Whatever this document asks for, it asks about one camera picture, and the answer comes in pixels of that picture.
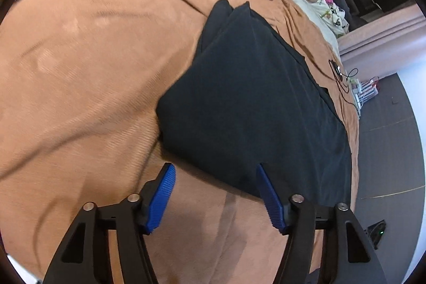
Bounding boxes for small black device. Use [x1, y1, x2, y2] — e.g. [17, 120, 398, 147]
[330, 60, 343, 81]

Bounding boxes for brown bed blanket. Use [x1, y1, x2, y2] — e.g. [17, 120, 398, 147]
[1, 0, 359, 278]

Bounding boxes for black floor power device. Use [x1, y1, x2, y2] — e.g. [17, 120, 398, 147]
[365, 220, 386, 250]

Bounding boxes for pink curtain right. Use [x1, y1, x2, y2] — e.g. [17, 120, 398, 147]
[338, 4, 425, 81]

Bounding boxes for black cable on bed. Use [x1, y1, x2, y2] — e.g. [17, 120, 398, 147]
[328, 59, 360, 107]

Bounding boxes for black t-shirt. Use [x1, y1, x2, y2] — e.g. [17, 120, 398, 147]
[156, 0, 352, 206]

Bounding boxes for white bedside shelf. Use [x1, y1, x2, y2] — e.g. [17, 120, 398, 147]
[348, 76, 379, 117]

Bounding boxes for dark grey cushion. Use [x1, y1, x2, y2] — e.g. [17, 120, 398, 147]
[334, 0, 358, 32]

